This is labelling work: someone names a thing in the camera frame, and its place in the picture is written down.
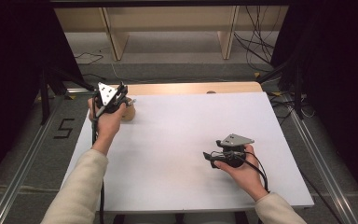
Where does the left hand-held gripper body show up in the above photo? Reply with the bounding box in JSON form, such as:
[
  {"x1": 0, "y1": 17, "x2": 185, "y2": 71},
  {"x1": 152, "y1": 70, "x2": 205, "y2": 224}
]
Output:
[{"x1": 92, "y1": 81, "x2": 127, "y2": 118}]

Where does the aluminium floor rail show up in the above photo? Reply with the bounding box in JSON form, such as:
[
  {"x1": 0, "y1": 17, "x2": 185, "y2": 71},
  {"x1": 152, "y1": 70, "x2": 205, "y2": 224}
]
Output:
[
  {"x1": 287, "y1": 110, "x2": 358, "y2": 224},
  {"x1": 0, "y1": 96, "x2": 63, "y2": 224}
]

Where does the tan wooden pen cup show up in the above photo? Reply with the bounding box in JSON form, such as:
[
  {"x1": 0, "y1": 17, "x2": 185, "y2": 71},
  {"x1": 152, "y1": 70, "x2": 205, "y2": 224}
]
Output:
[{"x1": 120, "y1": 96, "x2": 136, "y2": 121}]

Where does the person's left hand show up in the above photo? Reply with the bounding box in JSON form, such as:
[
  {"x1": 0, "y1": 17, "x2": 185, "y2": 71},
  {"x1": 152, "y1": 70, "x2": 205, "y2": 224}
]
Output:
[{"x1": 87, "y1": 97, "x2": 128, "y2": 157}]

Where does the left hand-held gripper cable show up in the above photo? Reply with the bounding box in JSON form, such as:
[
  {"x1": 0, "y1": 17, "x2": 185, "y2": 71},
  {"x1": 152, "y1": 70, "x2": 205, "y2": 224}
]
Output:
[{"x1": 91, "y1": 102, "x2": 105, "y2": 224}]

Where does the black tripod stand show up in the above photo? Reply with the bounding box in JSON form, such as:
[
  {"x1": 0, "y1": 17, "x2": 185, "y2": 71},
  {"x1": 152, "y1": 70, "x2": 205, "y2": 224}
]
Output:
[{"x1": 38, "y1": 66, "x2": 97, "y2": 125}]

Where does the bundle of black floor cables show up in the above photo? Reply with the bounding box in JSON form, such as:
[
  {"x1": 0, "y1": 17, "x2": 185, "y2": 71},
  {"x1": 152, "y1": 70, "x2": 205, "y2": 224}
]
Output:
[{"x1": 233, "y1": 6, "x2": 288, "y2": 73}]

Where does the hand-held gripper cable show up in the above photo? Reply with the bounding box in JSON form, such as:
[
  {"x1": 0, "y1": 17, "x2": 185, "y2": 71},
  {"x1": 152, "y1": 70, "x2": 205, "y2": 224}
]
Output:
[
  {"x1": 91, "y1": 102, "x2": 105, "y2": 224},
  {"x1": 245, "y1": 151, "x2": 270, "y2": 192}
]

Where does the thin black floor cable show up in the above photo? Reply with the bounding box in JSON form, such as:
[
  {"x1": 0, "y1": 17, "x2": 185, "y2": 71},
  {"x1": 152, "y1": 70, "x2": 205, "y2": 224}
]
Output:
[{"x1": 74, "y1": 51, "x2": 104, "y2": 65}]

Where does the black curtain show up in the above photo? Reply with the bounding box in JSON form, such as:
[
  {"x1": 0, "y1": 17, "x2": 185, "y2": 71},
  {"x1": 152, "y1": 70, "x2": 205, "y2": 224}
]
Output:
[
  {"x1": 0, "y1": 0, "x2": 85, "y2": 194},
  {"x1": 269, "y1": 0, "x2": 358, "y2": 206}
]

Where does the right hand-held gripper cable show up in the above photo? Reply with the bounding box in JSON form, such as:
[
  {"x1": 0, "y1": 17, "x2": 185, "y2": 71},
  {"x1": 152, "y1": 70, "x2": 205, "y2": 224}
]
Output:
[{"x1": 245, "y1": 151, "x2": 270, "y2": 192}]

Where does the person's right hand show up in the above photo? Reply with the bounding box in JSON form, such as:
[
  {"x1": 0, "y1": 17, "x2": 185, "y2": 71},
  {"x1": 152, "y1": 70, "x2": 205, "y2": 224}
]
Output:
[{"x1": 213, "y1": 144, "x2": 269, "y2": 203}]

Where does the black metal stand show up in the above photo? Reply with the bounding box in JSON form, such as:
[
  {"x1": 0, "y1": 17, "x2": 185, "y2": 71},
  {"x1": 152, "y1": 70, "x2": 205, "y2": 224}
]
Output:
[{"x1": 255, "y1": 55, "x2": 306, "y2": 120}]

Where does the beige wooden desk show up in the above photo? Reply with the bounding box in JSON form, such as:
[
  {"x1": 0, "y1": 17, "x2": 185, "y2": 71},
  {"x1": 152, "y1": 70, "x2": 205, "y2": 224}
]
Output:
[{"x1": 54, "y1": 6, "x2": 290, "y2": 62}]

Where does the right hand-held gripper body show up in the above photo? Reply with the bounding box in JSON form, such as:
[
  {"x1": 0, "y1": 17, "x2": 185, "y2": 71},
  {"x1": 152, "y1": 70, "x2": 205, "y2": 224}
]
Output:
[{"x1": 218, "y1": 133, "x2": 255, "y2": 169}]

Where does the white table cover sheet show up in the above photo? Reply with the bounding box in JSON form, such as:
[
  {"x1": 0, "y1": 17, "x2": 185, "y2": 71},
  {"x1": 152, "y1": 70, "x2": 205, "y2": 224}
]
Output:
[{"x1": 60, "y1": 91, "x2": 315, "y2": 214}]

